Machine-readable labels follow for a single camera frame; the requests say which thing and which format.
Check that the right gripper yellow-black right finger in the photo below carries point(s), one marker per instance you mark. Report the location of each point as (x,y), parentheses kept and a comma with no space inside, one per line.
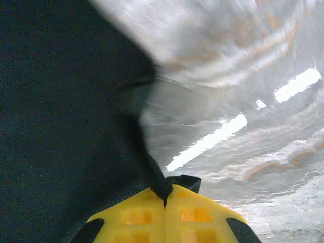
(197,222)

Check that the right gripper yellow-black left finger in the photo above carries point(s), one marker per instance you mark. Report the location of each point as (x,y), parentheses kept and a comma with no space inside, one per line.
(136,222)

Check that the black t-shirt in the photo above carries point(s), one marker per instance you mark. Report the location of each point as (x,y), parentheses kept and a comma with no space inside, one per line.
(63,101)

